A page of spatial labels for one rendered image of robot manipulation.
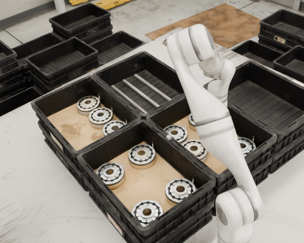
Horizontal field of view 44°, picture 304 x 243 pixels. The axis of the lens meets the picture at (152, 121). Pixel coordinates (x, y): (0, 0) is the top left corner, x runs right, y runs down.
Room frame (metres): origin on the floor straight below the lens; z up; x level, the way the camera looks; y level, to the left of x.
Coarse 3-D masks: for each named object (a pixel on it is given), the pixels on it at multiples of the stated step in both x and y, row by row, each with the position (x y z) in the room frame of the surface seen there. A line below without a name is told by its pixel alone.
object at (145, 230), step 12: (144, 120) 1.06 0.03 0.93; (120, 132) 1.01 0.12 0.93; (156, 132) 0.99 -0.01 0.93; (96, 144) 0.96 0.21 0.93; (84, 168) 0.86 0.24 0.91; (204, 168) 0.80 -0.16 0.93; (96, 180) 0.79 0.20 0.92; (108, 192) 0.74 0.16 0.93; (204, 192) 0.71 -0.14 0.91; (120, 204) 0.69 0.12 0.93; (180, 204) 0.67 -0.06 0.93; (132, 216) 0.64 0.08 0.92; (168, 216) 0.63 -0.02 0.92; (144, 228) 0.60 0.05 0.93; (156, 228) 0.61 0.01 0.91
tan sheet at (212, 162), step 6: (180, 120) 1.16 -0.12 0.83; (186, 120) 1.15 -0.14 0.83; (186, 126) 1.12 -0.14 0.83; (192, 132) 1.08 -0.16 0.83; (192, 138) 1.04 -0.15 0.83; (198, 138) 1.04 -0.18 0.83; (210, 156) 0.94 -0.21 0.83; (204, 162) 0.91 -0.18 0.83; (210, 162) 0.91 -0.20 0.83; (216, 162) 0.91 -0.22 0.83; (216, 168) 0.88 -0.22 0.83; (222, 168) 0.88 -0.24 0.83
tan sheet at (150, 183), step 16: (112, 160) 0.97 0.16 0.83; (160, 160) 0.94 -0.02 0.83; (128, 176) 0.88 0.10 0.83; (144, 176) 0.87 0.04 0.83; (160, 176) 0.86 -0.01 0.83; (176, 176) 0.86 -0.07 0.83; (128, 192) 0.81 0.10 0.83; (144, 192) 0.80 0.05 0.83; (160, 192) 0.79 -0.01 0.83; (128, 208) 0.74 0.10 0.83
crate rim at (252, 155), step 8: (184, 96) 1.19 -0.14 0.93; (168, 104) 1.15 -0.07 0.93; (160, 112) 1.11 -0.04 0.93; (240, 112) 1.06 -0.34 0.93; (248, 120) 1.02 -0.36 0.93; (160, 128) 1.01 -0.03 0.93; (264, 128) 0.96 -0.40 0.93; (272, 136) 0.92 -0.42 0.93; (176, 144) 0.92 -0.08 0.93; (264, 144) 0.88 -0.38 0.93; (272, 144) 0.90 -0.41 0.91; (256, 152) 0.85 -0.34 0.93; (200, 160) 0.84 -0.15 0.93; (248, 160) 0.83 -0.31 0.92; (208, 168) 0.80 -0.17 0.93; (216, 176) 0.76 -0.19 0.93; (224, 176) 0.76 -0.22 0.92
